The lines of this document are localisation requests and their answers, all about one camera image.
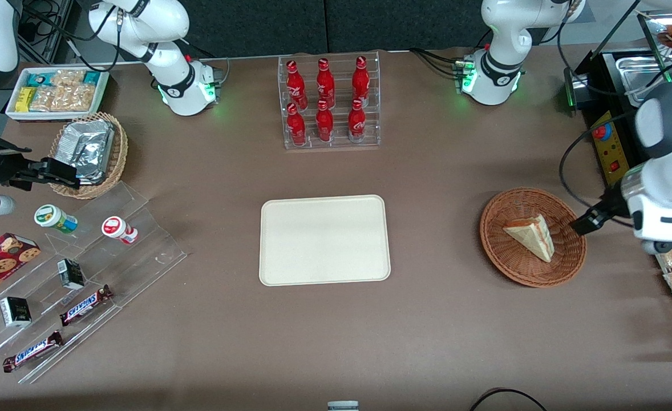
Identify clear rice cracker pack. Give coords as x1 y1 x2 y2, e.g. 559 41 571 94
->
29 86 63 112
51 70 86 88
60 84 96 112

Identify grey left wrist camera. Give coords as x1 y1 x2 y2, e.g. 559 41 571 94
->
641 231 672 256

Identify black base cable bundle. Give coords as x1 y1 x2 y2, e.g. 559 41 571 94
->
410 48 468 78

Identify yellow snack packet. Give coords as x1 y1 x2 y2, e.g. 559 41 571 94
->
15 87 38 113

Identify triangular sandwich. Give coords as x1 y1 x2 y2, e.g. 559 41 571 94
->
503 213 556 263

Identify clear acrylic bottle rack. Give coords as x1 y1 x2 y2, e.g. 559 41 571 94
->
277 51 381 150

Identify cream plastic tray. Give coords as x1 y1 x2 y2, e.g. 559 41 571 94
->
259 195 392 287

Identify steel warmer pan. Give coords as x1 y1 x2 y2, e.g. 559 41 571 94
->
617 55 672 107

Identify red cola bottle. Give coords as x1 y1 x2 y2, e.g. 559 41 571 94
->
347 99 367 143
316 58 336 109
287 103 307 147
351 56 371 107
315 100 335 143
286 60 307 110

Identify red lid white cup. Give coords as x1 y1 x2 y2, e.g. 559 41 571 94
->
102 216 139 245

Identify green lid white cup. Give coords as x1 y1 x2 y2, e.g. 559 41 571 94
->
34 204 78 234

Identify black box green edge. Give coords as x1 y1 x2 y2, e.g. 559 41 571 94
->
564 67 592 112

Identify clear acrylic stepped display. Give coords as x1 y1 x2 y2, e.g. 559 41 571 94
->
0 182 188 384

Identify silver foil pack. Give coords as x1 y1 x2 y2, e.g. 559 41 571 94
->
56 120 115 186

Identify black hanging cable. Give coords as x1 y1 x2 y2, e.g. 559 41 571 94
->
21 0 123 72

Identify black glass food warmer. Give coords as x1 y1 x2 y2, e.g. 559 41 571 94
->
576 9 672 189

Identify oval tan wicker basket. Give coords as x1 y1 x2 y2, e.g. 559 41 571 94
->
49 112 129 200

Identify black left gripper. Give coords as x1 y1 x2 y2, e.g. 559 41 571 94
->
570 182 634 237

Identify small black carton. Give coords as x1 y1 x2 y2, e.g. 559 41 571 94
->
57 259 86 291
0 296 32 328

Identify round brown wicker basket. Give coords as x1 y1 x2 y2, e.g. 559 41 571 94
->
480 187 588 288

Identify brown Snickers bar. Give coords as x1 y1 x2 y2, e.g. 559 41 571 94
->
59 284 114 327
2 331 64 373

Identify white rectangular snack tray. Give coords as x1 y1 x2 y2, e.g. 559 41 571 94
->
5 67 110 122

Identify black curved cable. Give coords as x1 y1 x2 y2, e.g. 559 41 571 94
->
470 388 548 411

